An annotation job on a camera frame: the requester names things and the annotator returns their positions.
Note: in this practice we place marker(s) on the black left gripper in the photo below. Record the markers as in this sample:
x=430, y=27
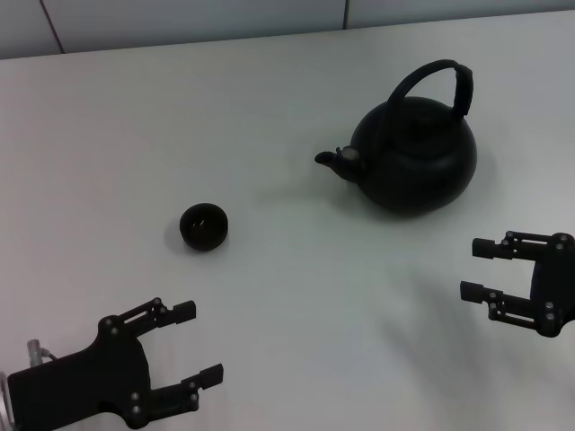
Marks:
x=90, y=377

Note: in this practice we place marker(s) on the small black teacup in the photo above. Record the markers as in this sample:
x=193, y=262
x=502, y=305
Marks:
x=203, y=226

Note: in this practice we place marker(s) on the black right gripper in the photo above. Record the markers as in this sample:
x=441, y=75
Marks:
x=557, y=283

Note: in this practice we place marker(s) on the black round teapot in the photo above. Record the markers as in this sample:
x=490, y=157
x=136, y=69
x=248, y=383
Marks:
x=418, y=170

